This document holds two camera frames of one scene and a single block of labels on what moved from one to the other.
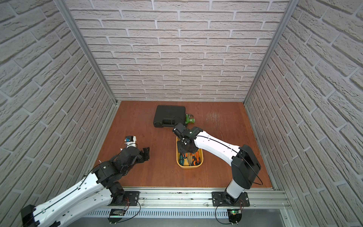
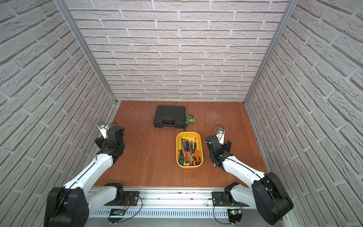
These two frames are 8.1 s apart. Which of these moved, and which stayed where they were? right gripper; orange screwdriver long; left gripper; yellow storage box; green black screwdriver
Moved: right gripper; left gripper
Stayed: orange screwdriver long; green black screwdriver; yellow storage box
